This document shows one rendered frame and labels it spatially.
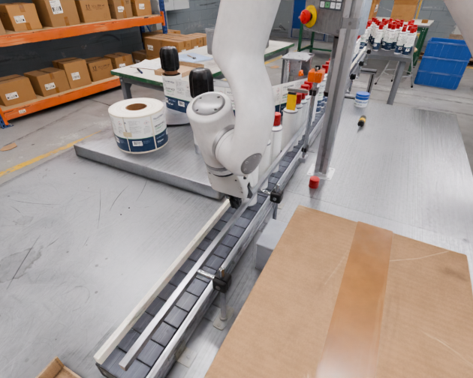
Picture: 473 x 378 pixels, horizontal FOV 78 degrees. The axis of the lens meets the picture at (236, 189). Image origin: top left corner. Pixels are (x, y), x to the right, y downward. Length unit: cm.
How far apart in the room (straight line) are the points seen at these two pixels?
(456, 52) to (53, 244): 547
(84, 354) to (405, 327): 57
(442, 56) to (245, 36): 525
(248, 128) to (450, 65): 530
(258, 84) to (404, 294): 36
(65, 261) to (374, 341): 74
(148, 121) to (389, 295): 94
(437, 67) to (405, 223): 480
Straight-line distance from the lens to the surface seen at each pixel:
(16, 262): 96
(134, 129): 114
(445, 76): 572
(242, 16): 50
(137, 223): 93
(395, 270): 44
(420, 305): 42
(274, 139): 94
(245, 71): 50
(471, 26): 49
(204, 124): 52
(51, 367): 70
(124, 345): 64
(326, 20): 101
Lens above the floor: 143
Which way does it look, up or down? 36 degrees down
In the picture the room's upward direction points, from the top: straight up
